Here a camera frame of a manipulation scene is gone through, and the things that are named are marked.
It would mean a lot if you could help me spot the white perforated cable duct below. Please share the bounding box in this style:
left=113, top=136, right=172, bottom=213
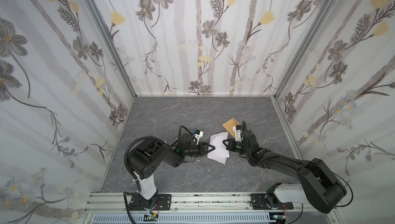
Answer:
left=92, top=213, right=277, bottom=224

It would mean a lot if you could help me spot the white floral letter paper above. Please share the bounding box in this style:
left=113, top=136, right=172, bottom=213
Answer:
left=207, top=132, right=229, bottom=164

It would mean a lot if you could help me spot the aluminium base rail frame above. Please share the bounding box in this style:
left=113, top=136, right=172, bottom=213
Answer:
left=80, top=193, right=344, bottom=224

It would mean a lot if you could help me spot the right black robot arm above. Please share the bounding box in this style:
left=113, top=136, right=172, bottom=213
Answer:
left=223, top=125, right=347, bottom=214

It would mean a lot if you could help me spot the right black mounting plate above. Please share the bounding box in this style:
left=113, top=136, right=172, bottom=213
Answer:
left=250, top=194, right=294, bottom=210

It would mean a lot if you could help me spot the left black corrugated cable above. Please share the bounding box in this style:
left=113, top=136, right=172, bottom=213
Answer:
left=122, top=135, right=167, bottom=224

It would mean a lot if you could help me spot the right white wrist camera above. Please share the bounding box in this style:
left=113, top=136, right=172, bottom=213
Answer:
left=232, top=125, right=243, bottom=142

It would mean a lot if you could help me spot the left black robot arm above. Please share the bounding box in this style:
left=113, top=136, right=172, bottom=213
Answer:
left=124, top=132, right=216, bottom=209

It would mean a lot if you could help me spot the brown kraft envelope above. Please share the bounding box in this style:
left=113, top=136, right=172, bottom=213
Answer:
left=222, top=118, right=240, bottom=133

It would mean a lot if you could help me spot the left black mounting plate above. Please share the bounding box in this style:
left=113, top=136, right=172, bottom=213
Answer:
left=127, top=193, right=172, bottom=211

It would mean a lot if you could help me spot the black mounting plate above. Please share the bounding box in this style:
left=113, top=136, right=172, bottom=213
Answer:
left=127, top=193, right=172, bottom=211
left=250, top=194, right=294, bottom=210

